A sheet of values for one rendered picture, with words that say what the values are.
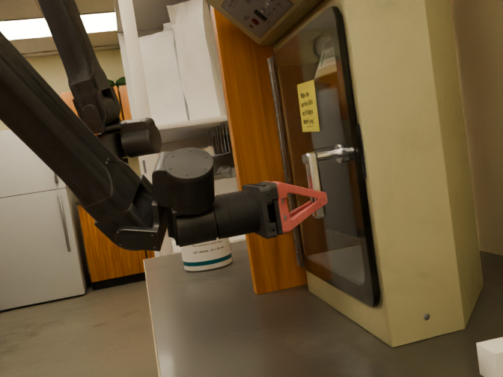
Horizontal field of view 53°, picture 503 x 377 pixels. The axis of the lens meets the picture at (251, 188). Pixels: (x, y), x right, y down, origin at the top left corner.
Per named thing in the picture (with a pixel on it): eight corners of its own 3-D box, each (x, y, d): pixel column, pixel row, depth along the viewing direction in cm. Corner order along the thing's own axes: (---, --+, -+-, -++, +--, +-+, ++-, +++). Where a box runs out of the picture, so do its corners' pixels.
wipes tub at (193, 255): (227, 256, 142) (219, 203, 141) (237, 265, 129) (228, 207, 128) (181, 265, 139) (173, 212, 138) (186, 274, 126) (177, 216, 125)
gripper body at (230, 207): (254, 182, 72) (203, 191, 70) (273, 185, 62) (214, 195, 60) (261, 227, 72) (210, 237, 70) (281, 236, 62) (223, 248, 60)
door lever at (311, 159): (352, 213, 68) (344, 212, 71) (343, 143, 68) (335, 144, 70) (315, 220, 67) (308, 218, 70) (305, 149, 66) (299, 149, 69)
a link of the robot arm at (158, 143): (99, 99, 103) (78, 106, 95) (151, 88, 100) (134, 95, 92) (117, 155, 106) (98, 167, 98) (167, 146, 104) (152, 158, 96)
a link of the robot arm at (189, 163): (134, 200, 70) (116, 247, 63) (121, 133, 62) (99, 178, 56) (220, 207, 69) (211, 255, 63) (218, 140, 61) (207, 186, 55)
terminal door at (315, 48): (305, 266, 96) (273, 54, 93) (381, 310, 66) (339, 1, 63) (300, 267, 96) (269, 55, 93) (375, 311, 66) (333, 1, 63)
